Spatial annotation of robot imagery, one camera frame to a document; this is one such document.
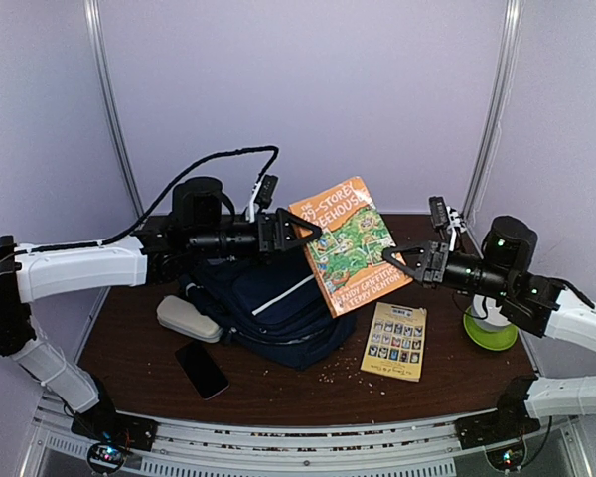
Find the orange green paperback book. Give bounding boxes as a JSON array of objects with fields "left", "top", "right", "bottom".
[{"left": 289, "top": 176, "right": 412, "bottom": 318}]

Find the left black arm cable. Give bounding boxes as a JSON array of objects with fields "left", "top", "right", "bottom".
[{"left": 0, "top": 144, "right": 281, "bottom": 279}]

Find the yellow paperback booklet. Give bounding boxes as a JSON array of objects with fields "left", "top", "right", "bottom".
[{"left": 361, "top": 302, "right": 427, "bottom": 383}]

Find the beige hard glasses case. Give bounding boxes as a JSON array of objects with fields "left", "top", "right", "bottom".
[{"left": 156, "top": 295, "right": 223, "bottom": 343}]

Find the lime green plate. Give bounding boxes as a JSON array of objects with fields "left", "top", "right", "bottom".
[{"left": 463, "top": 308, "right": 518, "bottom": 352}]

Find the white bowl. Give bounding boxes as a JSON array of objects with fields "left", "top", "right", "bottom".
[{"left": 470, "top": 295, "right": 511, "bottom": 332}]

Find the aluminium frame post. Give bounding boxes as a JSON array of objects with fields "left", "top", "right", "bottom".
[
  {"left": 462, "top": 0, "right": 524, "bottom": 227},
  {"left": 83, "top": 0, "right": 145, "bottom": 218}
]

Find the black smartphone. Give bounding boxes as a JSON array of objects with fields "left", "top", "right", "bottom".
[{"left": 175, "top": 341, "right": 229, "bottom": 400}]

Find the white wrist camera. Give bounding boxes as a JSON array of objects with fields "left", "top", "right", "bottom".
[
  {"left": 244, "top": 174, "right": 278, "bottom": 223},
  {"left": 428, "top": 196, "right": 467, "bottom": 251}
]

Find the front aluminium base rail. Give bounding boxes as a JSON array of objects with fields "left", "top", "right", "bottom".
[{"left": 16, "top": 394, "right": 596, "bottom": 476}]

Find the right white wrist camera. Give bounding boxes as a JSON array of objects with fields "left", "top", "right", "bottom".
[{"left": 428, "top": 196, "right": 467, "bottom": 251}]

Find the navy blue student backpack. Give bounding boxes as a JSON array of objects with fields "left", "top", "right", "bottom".
[{"left": 179, "top": 249, "right": 357, "bottom": 371}]

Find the left aluminium frame post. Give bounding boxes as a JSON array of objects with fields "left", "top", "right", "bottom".
[{"left": 83, "top": 0, "right": 145, "bottom": 218}]

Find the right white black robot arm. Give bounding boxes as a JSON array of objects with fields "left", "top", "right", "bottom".
[{"left": 382, "top": 216, "right": 596, "bottom": 447}]

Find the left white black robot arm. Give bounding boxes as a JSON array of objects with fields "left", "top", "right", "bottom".
[{"left": 0, "top": 175, "right": 322, "bottom": 441}]

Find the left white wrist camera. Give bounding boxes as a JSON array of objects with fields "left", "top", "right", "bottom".
[{"left": 244, "top": 174, "right": 278, "bottom": 223}]

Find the right aluminium frame post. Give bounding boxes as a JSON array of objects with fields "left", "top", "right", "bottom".
[{"left": 462, "top": 0, "right": 524, "bottom": 227}]

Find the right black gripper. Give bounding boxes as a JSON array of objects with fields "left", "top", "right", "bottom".
[{"left": 381, "top": 240, "right": 513, "bottom": 301}]

